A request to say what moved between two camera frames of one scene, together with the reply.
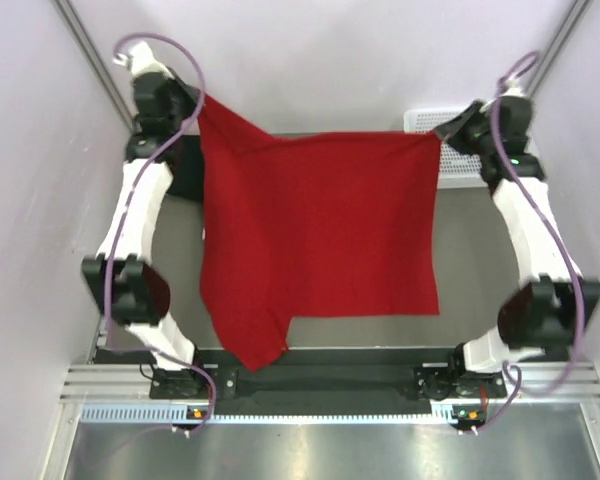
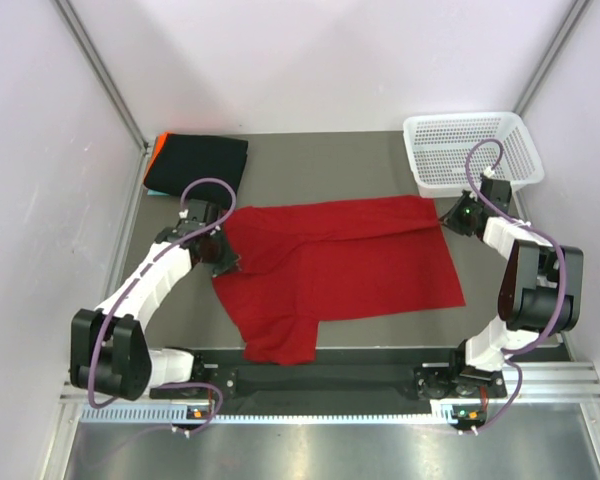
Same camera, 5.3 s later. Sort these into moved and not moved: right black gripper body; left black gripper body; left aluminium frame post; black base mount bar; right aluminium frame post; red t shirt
Moved: red t shirt; left black gripper body; right black gripper body
Not moved: right aluminium frame post; black base mount bar; left aluminium frame post
